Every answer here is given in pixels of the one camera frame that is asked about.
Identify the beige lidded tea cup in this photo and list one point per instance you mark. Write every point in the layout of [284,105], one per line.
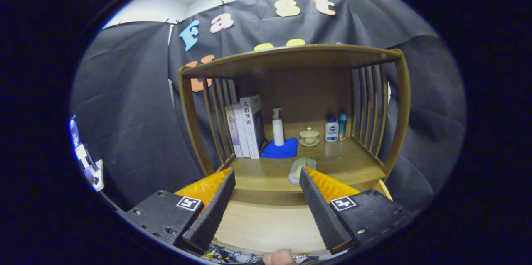
[309,137]

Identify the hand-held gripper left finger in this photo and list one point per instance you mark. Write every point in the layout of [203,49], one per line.
[212,215]

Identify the thick white book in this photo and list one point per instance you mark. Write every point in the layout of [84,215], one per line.
[251,128]

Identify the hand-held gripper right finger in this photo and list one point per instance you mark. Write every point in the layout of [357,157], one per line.
[322,213]

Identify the thin white book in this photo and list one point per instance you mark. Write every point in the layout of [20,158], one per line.
[241,132]

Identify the white device on stand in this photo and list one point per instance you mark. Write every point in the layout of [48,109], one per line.
[89,165]

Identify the thin pale purple book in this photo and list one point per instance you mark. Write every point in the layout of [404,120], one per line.
[232,132]

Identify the pale green scrub brush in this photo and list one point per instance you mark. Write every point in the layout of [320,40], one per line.
[300,167]

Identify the blue folded cloth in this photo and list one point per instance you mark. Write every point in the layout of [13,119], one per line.
[278,151]

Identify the teal slim bottle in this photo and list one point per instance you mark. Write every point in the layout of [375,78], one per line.
[342,128]

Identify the white lotion bottle blue cap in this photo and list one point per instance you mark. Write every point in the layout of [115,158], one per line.
[331,131]

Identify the brown wooden cabinet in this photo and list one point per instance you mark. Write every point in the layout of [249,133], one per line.
[291,55]

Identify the wooden countertop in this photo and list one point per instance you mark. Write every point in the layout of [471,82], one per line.
[266,171]

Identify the white pump bottle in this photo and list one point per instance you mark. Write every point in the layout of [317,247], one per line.
[278,132]

